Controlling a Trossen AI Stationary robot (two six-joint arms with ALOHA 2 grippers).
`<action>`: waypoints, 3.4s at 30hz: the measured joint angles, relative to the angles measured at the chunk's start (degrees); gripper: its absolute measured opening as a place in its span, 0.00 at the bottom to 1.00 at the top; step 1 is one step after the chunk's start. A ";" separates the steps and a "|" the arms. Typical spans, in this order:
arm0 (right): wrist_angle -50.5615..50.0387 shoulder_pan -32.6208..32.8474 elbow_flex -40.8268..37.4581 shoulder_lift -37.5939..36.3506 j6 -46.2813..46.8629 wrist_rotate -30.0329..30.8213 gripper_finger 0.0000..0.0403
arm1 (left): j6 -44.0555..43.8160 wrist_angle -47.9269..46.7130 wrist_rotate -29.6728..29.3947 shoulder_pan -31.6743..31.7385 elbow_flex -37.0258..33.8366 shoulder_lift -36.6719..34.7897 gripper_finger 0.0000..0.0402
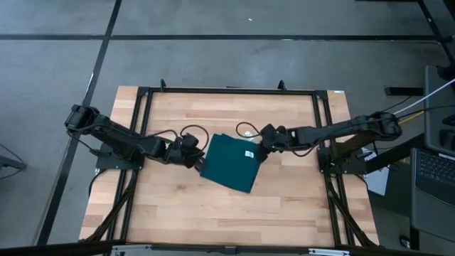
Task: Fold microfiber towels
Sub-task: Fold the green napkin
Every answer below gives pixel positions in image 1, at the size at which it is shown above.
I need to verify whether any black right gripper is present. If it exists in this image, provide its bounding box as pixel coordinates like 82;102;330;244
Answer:
254;128;298;164

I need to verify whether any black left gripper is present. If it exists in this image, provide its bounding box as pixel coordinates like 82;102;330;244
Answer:
165;142;208;174

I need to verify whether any teal microfiber towel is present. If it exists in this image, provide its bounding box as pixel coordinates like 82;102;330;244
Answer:
199;133;266;194

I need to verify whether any white box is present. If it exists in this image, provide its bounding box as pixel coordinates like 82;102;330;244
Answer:
364;151;391;197

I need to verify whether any long black desk foot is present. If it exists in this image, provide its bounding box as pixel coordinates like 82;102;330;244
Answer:
365;134;427;174

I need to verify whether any short black floor bar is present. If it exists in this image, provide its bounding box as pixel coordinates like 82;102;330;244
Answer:
384;86;424;97

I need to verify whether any black crossbeam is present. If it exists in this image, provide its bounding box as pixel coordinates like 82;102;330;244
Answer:
0;240;455;256

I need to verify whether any laptop keyboard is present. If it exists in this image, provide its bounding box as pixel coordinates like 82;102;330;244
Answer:
414;148;455;208

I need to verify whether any grey desk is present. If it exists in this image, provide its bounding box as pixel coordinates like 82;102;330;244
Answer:
410;65;455;243

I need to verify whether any grey chair leg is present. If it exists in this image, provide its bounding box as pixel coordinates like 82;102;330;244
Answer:
0;144;28;181

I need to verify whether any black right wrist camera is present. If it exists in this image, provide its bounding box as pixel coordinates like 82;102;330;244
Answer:
261;123;282;142

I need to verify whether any black right camera cable loop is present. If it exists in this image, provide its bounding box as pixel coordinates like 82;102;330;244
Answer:
235;121;264;139

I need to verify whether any black camera cable loop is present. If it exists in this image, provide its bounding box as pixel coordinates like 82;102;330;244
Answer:
235;121;264;139
179;124;210;152

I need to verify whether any black left camera cable loop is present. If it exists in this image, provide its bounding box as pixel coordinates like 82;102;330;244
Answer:
179;124;210;152

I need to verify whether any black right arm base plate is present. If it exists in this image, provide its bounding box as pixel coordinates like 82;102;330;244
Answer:
317;146;367;175

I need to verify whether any black metal table frame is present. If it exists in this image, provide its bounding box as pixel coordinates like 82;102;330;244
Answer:
80;78;380;250

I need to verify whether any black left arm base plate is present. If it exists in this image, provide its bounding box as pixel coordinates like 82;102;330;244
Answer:
95;144;146;171

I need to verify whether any silver metal bracket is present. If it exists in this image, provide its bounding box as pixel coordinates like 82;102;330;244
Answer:
308;247;351;256

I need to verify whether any thin black floor cable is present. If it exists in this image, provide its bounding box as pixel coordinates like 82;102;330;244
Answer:
380;95;413;114

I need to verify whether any yellow cable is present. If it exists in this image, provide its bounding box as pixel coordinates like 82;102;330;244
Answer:
397;110;426;125

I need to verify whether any white cable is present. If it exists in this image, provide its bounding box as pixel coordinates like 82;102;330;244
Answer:
392;78;455;117

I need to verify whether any thick black desk cable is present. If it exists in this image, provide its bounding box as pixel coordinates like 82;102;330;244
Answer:
394;105;455;120

